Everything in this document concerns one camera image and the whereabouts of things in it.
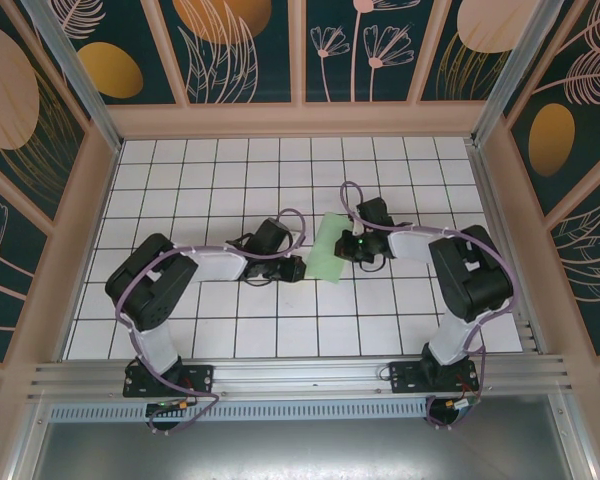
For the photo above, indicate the light green paper sheet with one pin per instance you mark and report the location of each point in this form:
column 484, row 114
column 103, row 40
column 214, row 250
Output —
column 325, row 255

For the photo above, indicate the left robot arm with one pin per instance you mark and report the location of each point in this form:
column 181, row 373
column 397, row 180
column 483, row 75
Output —
column 150, row 285

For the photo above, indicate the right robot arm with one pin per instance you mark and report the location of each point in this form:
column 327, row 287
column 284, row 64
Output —
column 475, row 280

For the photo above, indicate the grey sheet metal panel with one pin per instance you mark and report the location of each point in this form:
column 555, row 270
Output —
column 300, row 452

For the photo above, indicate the small electronics board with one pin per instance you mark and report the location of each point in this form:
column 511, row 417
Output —
column 460, row 404
column 172, row 406

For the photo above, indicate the aluminium side rail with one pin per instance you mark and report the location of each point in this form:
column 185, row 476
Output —
column 505, row 250

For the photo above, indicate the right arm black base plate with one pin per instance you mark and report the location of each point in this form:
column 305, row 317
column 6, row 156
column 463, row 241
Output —
column 405, row 377

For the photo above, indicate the aluminium mounting rail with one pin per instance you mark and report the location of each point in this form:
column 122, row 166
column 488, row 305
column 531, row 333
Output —
column 300, row 375

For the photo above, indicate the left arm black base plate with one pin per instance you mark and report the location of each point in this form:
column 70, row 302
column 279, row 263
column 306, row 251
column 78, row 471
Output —
column 200, row 380

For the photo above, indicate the aluminium corner post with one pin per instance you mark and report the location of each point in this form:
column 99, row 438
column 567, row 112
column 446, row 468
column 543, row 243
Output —
column 80, row 85
column 510, row 70

